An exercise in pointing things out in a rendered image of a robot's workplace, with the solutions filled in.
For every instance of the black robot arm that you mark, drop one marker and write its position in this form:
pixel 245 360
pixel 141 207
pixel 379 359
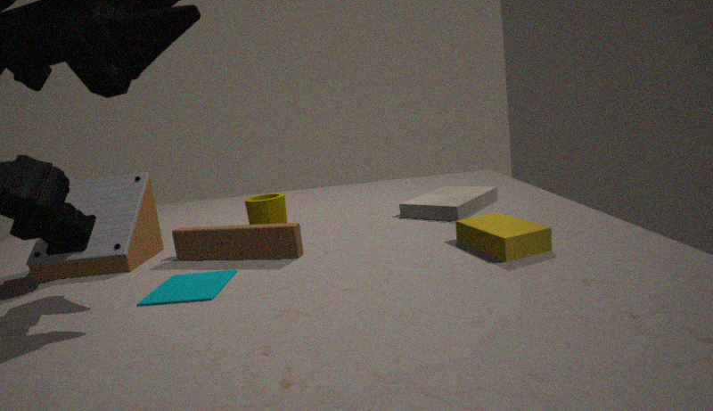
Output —
pixel 33 192

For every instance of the olive yellow cup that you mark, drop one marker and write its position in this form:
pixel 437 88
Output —
pixel 266 209

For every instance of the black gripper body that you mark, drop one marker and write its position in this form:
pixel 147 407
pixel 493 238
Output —
pixel 70 37

